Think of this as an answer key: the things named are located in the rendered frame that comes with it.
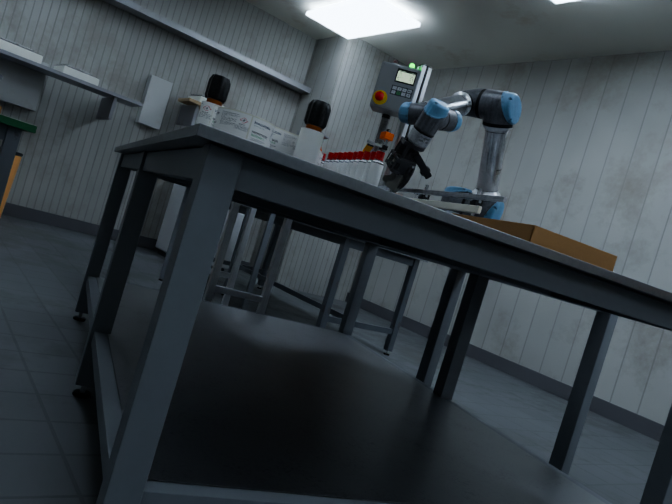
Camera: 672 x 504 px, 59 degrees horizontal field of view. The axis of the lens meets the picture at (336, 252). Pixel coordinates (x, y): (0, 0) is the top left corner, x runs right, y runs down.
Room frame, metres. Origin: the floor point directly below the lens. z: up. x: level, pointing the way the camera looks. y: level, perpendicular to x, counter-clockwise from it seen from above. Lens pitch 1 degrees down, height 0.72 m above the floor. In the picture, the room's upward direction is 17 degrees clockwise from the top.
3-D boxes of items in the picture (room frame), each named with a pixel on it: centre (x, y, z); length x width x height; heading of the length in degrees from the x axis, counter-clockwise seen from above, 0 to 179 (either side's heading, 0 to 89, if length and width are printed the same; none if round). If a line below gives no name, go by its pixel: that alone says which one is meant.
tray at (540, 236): (1.44, -0.44, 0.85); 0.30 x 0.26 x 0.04; 25
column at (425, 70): (2.44, -0.13, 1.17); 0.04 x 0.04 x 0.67; 25
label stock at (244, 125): (2.02, 0.42, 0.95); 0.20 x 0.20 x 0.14
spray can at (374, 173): (2.25, -0.05, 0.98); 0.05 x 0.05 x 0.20
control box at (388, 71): (2.47, -0.04, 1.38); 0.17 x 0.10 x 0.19; 80
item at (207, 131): (2.18, 0.02, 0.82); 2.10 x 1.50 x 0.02; 25
